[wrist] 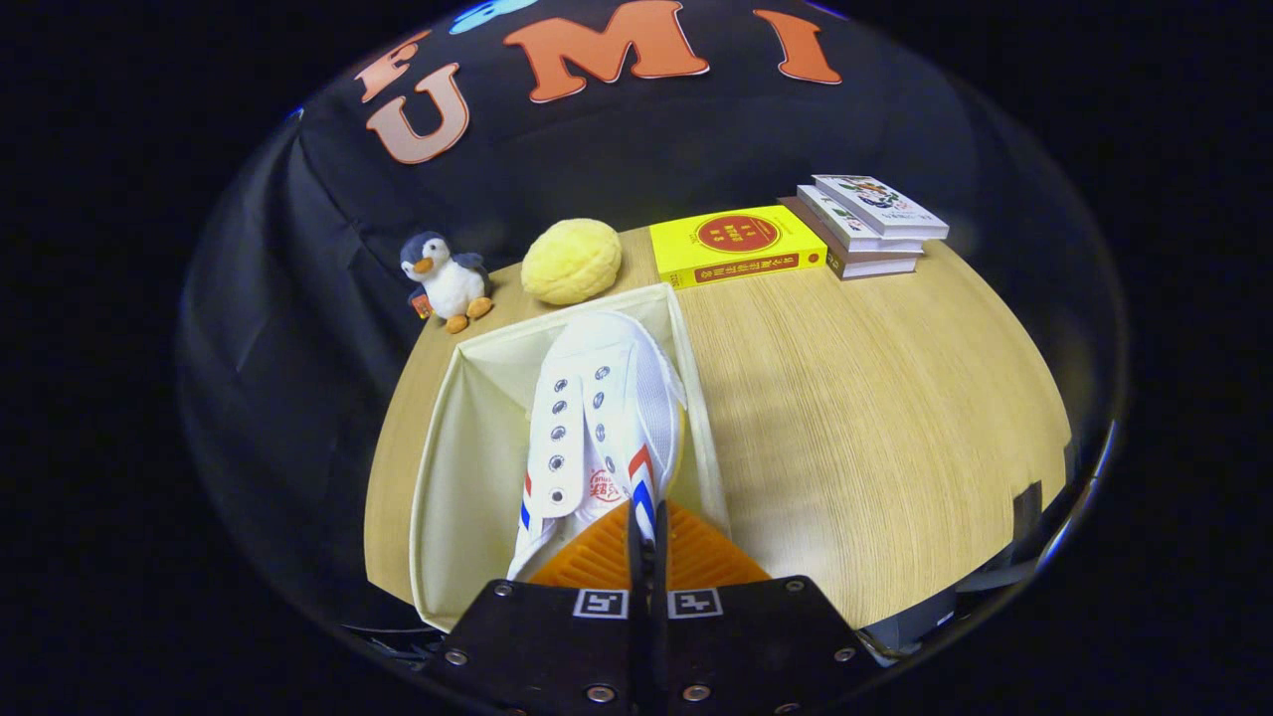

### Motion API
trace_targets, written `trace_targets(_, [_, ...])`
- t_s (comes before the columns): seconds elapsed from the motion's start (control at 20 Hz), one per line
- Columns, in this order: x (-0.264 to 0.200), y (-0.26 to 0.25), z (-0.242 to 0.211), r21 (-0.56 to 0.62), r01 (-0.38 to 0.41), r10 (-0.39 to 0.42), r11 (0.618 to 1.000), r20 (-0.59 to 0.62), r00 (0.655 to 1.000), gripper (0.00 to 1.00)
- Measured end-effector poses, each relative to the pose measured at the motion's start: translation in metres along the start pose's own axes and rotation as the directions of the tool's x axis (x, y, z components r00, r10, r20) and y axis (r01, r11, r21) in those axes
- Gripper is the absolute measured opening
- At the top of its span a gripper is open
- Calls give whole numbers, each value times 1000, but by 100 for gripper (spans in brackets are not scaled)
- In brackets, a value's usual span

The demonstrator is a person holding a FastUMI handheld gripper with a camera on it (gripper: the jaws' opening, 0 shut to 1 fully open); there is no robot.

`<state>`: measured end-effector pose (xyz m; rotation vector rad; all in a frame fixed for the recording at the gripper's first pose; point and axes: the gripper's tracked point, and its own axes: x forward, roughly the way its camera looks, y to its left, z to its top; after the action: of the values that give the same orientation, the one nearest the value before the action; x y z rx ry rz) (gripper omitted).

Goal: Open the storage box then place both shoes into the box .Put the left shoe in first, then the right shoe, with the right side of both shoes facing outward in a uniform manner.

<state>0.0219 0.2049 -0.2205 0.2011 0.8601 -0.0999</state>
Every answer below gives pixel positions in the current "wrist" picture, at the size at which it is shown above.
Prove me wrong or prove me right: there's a beige fabric storage box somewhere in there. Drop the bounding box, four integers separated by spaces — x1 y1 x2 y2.
409 282 732 634

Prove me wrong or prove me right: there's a penguin plush toy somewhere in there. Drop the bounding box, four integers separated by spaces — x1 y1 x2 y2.
400 231 495 335

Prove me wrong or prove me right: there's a yellow book with red circle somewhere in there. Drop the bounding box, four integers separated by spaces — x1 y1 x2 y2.
649 205 829 291

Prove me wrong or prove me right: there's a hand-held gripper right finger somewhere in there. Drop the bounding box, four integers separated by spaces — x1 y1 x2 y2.
651 497 881 716

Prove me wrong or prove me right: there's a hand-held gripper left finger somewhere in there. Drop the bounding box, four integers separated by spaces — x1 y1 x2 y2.
423 500 657 716

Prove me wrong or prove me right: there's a yellow round plush bun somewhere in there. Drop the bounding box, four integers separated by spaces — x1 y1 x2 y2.
520 218 624 306

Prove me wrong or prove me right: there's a white illustrated cover book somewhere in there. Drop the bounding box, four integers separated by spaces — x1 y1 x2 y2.
812 174 950 242

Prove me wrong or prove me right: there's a brown cover book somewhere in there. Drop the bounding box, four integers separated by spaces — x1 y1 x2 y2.
779 196 921 280

